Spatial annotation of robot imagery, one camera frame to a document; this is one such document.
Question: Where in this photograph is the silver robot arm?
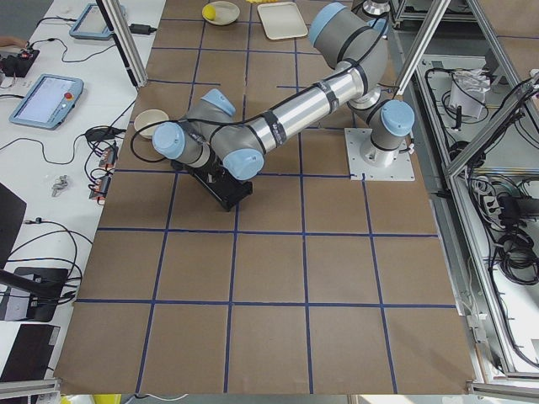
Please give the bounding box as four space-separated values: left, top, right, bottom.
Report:
152 3 415 181

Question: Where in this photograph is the black dish rack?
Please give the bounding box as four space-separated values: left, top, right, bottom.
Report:
170 160 253 211

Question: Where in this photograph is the cream empty bowl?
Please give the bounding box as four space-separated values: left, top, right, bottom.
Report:
134 109 169 140

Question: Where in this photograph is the white rectangular tray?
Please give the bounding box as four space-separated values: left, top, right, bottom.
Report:
257 2 308 40

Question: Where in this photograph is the cream bowl with lemon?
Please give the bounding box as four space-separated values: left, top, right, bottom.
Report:
202 1 240 26

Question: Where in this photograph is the yellow lemon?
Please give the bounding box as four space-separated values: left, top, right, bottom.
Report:
202 4 216 21

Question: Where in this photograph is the black power adapter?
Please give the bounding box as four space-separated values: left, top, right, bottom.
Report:
129 24 157 35

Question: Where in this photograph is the black monitor stand base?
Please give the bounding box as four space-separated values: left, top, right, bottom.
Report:
1 267 68 322

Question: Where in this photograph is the near blue teach pendant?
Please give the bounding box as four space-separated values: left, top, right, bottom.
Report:
8 74 84 130

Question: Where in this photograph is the blue teach pendant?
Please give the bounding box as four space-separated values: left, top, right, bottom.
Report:
8 74 84 130
69 3 112 40

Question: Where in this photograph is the far blue teach pendant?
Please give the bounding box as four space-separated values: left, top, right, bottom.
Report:
69 3 112 40

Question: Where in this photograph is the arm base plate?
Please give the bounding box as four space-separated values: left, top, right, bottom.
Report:
344 128 415 182

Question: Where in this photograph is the aluminium frame post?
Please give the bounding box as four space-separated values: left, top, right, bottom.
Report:
96 0 147 88

